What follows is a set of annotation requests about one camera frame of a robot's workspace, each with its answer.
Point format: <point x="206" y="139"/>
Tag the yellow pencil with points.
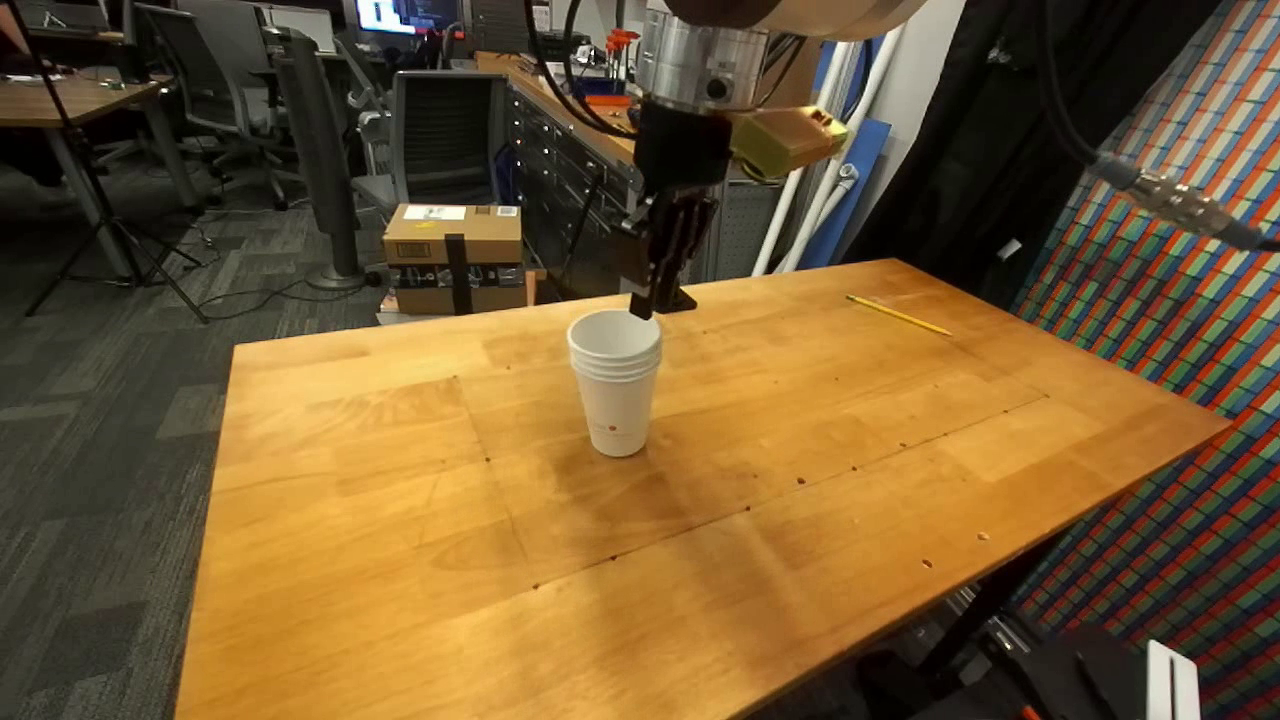
<point x="898" y="315"/>

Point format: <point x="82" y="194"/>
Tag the grey mesh office chair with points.
<point x="445" y="135"/>

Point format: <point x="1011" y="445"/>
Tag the stand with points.
<point x="95" y="200"/>

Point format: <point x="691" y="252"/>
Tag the white flat bracket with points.
<point x="1172" y="685"/>

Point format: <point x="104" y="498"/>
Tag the grey pedestal column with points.
<point x="318" y="150"/>

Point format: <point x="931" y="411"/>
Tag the blue board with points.
<point x="850" y="210"/>

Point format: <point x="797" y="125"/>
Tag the stack of white foam cups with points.
<point x="615" y="395"/>

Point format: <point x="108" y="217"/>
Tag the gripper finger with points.
<point x="690" y="240"/>
<point x="645" y="262"/>

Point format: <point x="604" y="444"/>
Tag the workbench with dark drawers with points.
<point x="570" y="180"/>

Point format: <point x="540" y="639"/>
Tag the wooden round table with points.
<point x="60" y="100"/>

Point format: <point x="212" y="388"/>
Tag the black curtain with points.
<point x="960" y="150"/>

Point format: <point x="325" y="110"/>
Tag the stack of cardboard boxes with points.
<point x="450" y="240"/>

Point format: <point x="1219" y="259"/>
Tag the orange clamps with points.
<point x="618" y="45"/>

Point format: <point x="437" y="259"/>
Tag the monitor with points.
<point x="408" y="14"/>

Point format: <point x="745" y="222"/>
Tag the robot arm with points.
<point x="800" y="14"/>

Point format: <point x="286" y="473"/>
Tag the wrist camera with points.
<point x="785" y="140"/>

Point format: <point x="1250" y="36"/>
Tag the dark office chair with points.
<point x="205" y="80"/>

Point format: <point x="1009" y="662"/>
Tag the colourful patterned panel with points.
<point x="1180" y="400"/>

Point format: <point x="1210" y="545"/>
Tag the bundle of white pipes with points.
<point x="835" y="170"/>

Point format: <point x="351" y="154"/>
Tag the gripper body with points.
<point x="682" y="148"/>

